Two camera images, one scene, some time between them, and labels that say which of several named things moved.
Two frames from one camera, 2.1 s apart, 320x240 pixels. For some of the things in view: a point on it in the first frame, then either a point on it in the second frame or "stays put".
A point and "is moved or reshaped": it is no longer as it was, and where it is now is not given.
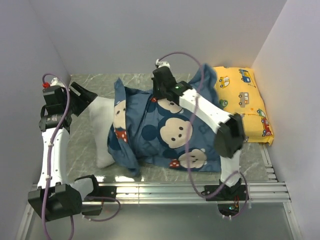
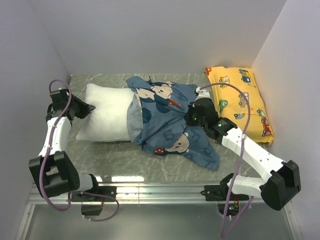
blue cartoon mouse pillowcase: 145,129 is moved or reshaped
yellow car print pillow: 238,94 stays put
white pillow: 101,114 is moved or reshaped
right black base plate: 237,193 stays put
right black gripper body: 158,91 -> 193,119
